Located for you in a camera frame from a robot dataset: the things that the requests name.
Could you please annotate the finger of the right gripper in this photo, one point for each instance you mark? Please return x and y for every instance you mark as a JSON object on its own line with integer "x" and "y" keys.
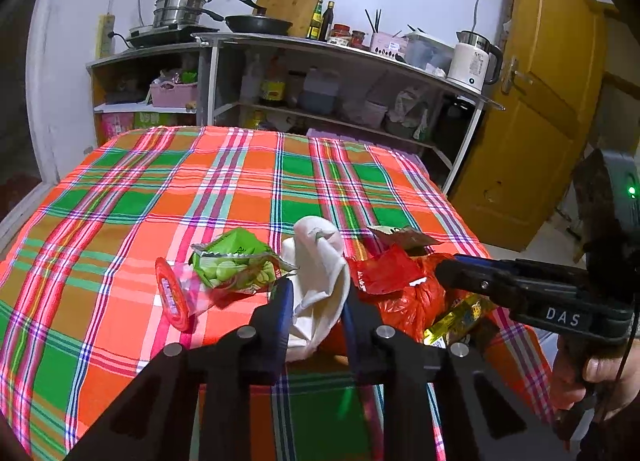
{"x": 495, "y": 263}
{"x": 499, "y": 286}

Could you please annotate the green oil bottle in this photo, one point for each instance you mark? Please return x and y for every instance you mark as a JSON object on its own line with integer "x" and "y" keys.
{"x": 315, "y": 24}

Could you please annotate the wall power strip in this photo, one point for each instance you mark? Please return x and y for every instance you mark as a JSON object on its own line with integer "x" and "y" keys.
{"x": 104, "y": 36}

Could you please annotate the dark sauce bottle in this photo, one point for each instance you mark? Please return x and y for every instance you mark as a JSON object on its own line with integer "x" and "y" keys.
{"x": 327, "y": 21}

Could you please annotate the black frying pan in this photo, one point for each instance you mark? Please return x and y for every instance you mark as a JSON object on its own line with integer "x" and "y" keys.
{"x": 259, "y": 22}

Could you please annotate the white paper bag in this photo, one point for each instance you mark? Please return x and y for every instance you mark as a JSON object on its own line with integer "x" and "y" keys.
{"x": 321, "y": 283}

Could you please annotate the green snack packet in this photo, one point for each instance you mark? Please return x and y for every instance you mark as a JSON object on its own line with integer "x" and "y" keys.
{"x": 238, "y": 262}

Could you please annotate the induction cooker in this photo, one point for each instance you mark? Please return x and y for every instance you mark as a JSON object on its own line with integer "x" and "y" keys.
{"x": 148, "y": 36}

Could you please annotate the red mesh bag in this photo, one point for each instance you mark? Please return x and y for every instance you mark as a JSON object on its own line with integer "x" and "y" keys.
{"x": 416, "y": 307}

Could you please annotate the white electric kettle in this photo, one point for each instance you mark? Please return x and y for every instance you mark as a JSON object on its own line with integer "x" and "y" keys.
{"x": 476, "y": 62}

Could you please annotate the red lid jar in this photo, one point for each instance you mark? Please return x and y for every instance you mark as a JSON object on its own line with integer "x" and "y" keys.
{"x": 339, "y": 35}

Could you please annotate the clear plastic container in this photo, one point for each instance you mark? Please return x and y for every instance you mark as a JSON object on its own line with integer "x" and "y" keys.
{"x": 427, "y": 53}

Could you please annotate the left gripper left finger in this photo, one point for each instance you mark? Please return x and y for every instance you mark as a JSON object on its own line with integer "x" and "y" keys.
{"x": 272, "y": 323}

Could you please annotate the brown wrapper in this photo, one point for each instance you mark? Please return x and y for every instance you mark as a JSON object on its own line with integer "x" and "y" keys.
{"x": 407, "y": 238}

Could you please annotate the metal shelf unit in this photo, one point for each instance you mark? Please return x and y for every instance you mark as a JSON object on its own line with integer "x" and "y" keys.
{"x": 292, "y": 85}

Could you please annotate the pink basket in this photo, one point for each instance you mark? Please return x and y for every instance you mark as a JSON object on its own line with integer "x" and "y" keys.
{"x": 173, "y": 95}

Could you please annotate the red round lid cup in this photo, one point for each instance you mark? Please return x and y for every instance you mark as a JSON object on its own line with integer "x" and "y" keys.
{"x": 184, "y": 296}

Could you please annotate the right hand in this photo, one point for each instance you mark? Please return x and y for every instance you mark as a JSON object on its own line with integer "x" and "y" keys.
{"x": 568, "y": 385}

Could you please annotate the wooden side cabinet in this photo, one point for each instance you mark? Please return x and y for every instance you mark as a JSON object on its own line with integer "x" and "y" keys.
{"x": 120, "y": 88}

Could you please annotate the steel steamer pot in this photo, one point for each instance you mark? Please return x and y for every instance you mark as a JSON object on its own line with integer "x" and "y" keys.
{"x": 177, "y": 12}

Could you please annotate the wooden door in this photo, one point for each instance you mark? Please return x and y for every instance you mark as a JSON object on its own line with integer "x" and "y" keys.
{"x": 520, "y": 165}

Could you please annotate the pink utensil holder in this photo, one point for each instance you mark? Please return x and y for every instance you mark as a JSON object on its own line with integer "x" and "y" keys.
{"x": 388, "y": 46}

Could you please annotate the red plastic wrapper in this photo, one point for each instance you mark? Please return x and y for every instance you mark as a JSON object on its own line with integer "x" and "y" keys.
{"x": 390, "y": 272}

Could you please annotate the plaid tablecloth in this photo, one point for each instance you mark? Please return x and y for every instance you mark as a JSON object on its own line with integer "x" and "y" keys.
{"x": 80, "y": 310}

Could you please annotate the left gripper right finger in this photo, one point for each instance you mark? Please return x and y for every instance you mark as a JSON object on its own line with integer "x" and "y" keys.
{"x": 360, "y": 321}

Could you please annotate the purple lid storage box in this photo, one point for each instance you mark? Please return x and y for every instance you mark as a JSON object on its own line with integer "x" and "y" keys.
{"x": 409, "y": 154}

